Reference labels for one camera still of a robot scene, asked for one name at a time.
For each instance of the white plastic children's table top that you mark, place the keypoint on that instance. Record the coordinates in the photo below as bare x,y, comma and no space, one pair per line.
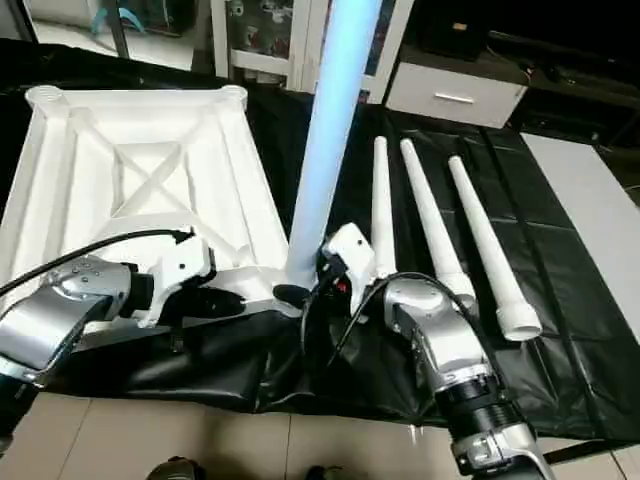
130,170

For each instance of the white plastic table leg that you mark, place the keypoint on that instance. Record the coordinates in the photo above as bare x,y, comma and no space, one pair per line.
330,130
383,210
432,215
490,250

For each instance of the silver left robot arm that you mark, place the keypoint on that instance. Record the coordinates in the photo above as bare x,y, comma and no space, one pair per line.
50,320

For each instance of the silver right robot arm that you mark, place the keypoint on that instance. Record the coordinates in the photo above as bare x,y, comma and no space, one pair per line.
450,360

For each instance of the black plastic work mat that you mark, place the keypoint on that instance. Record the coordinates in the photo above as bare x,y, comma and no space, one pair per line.
330,380

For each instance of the white low drawer unit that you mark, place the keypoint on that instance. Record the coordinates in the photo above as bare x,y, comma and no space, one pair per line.
455,98

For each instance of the white glass door cabinet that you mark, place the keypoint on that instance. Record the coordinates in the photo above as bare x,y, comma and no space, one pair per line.
270,40

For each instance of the white side table board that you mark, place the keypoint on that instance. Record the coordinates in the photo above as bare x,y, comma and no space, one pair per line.
590,210

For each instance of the black box with yellow label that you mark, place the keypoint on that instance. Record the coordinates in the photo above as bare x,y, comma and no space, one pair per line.
455,28

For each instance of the teal plastic object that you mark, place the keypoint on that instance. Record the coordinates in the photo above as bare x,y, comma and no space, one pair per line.
118,20

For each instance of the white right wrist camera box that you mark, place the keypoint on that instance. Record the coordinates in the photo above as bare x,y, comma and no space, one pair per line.
352,260

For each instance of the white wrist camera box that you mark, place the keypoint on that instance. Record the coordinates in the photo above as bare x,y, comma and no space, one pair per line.
352,260
180,265

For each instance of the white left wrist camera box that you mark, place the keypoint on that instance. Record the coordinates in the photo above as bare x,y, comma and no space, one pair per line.
180,265

